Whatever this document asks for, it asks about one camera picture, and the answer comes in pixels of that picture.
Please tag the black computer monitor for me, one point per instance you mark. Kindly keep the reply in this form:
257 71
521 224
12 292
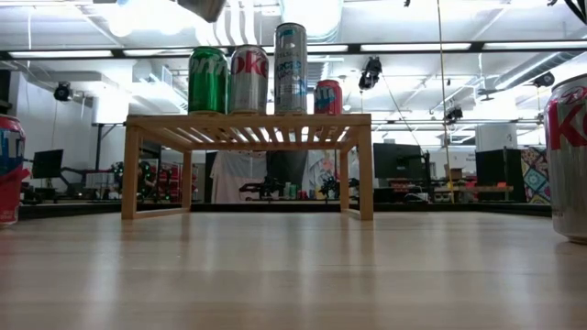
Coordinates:
398 160
47 163

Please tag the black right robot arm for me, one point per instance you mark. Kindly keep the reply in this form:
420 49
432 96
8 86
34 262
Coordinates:
579 10

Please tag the black overhead rig beam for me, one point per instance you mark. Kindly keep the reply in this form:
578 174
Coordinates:
353 47

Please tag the black overhead camera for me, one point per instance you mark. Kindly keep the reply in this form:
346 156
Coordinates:
370 73

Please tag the white cylinder tank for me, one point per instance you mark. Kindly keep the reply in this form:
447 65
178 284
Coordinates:
495 137

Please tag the black cabinet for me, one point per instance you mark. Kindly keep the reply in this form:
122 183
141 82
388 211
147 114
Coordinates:
497 174

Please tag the colourful patterned quilt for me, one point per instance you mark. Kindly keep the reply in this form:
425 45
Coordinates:
536 179

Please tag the red Fanta strawberry can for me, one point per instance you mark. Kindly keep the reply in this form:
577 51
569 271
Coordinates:
328 98
9 183

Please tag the black ceiling camera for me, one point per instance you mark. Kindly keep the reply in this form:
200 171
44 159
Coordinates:
453 113

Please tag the wooden workbench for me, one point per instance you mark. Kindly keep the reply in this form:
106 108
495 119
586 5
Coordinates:
472 188

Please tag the white Celsius can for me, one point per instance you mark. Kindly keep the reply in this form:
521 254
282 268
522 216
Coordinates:
290 82

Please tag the white T-shirt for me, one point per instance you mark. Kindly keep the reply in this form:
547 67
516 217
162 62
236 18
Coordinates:
234 179

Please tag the floral shirt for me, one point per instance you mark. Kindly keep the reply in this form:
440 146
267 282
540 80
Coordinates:
321 167

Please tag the wooden slatted shelf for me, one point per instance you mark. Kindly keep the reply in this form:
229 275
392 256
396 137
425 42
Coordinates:
364 174

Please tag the black aluminium table frame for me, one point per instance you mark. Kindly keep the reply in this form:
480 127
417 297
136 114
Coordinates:
69 210

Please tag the dark T-shirt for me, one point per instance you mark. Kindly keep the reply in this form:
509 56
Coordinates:
286 165

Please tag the person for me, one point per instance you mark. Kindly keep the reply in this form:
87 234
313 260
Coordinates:
146 179

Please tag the black ceiling spotlight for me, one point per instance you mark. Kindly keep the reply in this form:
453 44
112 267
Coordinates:
63 91
544 80

